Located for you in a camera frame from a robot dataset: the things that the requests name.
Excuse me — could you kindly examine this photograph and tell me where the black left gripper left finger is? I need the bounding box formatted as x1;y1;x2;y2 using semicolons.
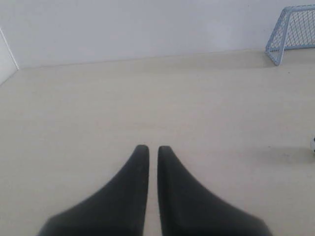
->
38;145;150;236

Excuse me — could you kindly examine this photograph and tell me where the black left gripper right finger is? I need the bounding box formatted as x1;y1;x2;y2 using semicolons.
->
157;146;272;236

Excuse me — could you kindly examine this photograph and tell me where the black and white ball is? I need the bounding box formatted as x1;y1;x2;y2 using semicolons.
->
310;137;315;154

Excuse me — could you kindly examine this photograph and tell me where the small clear object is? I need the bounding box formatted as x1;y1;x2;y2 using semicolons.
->
265;4;315;66

